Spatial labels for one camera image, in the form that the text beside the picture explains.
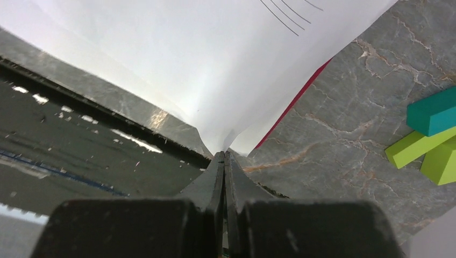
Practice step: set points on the red clip file folder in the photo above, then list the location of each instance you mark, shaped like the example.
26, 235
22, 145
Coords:
293, 102

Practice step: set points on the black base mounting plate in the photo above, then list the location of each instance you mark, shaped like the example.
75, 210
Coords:
57, 146

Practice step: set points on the yellow marker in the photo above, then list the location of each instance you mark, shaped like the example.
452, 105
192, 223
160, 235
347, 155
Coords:
415, 145

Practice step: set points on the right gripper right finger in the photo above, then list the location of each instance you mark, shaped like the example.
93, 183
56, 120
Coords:
261, 225

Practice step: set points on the green marker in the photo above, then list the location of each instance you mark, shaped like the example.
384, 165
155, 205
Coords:
434, 114

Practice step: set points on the lime green block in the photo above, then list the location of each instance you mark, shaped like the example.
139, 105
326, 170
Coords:
439, 163

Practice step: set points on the printed form paper sheet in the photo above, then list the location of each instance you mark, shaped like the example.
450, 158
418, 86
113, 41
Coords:
230, 69

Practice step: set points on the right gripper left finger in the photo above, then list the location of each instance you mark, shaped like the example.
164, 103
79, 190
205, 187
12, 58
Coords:
188, 225

